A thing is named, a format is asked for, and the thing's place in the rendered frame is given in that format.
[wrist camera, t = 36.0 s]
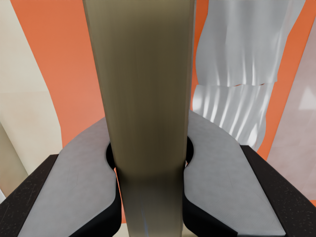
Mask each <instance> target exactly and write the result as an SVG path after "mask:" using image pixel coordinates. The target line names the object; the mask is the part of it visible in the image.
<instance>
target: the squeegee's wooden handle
mask: <svg viewBox="0 0 316 237"><path fill-rule="evenodd" d="M82 1H83V6H84V11H85V16H86V21H87V27H88V32H89V37H90V42H91V47H92V51H93V56H94V62H95V68H96V73H97V77H98V82H99V87H100V92H101V97H102V102H103V108H104V113H105V118H106V123H107V128H108V132H109V137H110V142H111V148H112V153H113V158H114V163H115V168H116V173H117V178H118V184H119V189H120V193H121V198H122V203H123V208H124V213H125V218H126V224H127V229H128V234H129V237H182V192H183V173H184V169H185V167H186V151H187V134H188V117H189V99H190V75H191V58H192V41H193V24H194V6H195V0H82Z"/></svg>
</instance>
